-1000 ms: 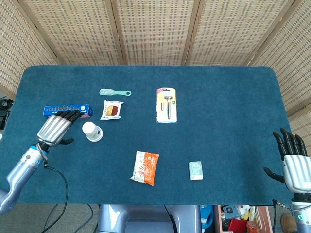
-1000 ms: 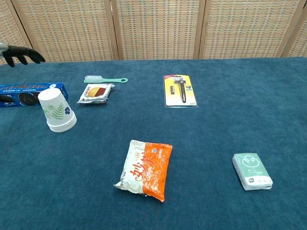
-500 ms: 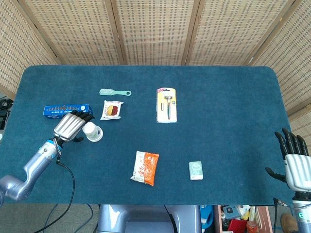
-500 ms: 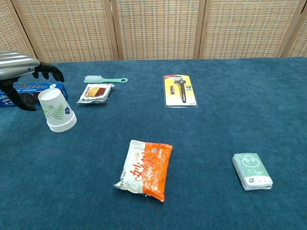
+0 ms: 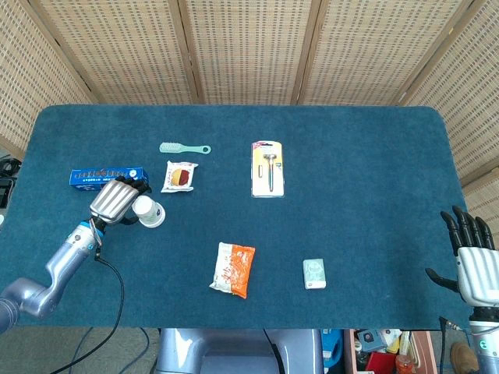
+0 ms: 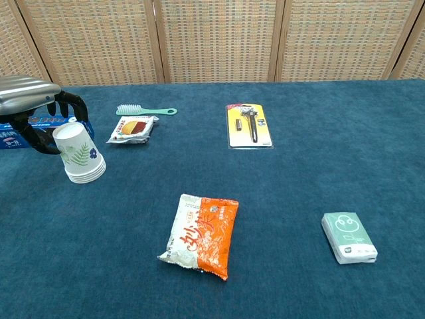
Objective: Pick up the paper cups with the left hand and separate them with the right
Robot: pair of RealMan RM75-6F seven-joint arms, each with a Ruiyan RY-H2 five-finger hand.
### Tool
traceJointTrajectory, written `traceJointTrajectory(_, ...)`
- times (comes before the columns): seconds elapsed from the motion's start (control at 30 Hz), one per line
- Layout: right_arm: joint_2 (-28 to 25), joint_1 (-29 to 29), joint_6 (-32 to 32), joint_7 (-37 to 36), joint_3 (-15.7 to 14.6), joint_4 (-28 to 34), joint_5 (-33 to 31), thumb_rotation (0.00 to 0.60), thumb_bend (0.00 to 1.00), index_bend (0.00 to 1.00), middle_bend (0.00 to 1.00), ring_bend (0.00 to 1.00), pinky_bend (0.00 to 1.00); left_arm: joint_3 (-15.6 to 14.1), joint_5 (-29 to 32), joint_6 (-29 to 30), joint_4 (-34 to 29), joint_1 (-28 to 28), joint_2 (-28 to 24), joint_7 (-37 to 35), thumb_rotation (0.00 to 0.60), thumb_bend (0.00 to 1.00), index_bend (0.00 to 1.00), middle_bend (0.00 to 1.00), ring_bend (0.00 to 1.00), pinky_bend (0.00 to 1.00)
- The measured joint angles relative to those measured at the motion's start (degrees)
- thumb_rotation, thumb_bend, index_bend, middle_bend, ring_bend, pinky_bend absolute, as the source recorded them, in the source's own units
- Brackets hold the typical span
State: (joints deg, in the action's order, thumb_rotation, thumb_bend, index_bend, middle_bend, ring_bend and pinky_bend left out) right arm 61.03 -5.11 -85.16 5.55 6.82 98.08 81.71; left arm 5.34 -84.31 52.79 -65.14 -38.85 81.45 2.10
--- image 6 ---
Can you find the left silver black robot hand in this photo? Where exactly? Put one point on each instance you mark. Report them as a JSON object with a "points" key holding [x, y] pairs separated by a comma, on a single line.
{"points": [[23, 93]]}

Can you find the small cake snack packet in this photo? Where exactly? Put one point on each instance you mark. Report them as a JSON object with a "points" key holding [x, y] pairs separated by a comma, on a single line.
{"points": [[133, 129]]}

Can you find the white paper cup fern print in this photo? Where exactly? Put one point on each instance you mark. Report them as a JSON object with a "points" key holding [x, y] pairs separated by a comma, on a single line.
{"points": [[78, 146]]}

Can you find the green white tissue pack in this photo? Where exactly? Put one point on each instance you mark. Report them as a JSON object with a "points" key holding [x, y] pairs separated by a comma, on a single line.
{"points": [[348, 237]]}

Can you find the blue cookie box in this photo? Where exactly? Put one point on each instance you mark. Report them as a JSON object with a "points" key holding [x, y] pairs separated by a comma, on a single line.
{"points": [[9, 141]]}

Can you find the green plastic brush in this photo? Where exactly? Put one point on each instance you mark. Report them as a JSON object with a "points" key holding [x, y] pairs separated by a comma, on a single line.
{"points": [[133, 109]]}

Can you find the razor in yellow blister pack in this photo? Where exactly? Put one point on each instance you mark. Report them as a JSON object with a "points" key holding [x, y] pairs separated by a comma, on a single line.
{"points": [[249, 126]]}

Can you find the woven rattan screen panel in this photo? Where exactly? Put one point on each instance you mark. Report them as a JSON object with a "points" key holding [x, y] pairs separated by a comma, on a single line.
{"points": [[342, 40], [93, 40], [219, 40], [13, 43], [416, 56]]}

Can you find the orange white snack bag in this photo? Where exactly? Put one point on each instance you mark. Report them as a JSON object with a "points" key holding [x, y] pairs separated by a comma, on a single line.
{"points": [[202, 236]]}

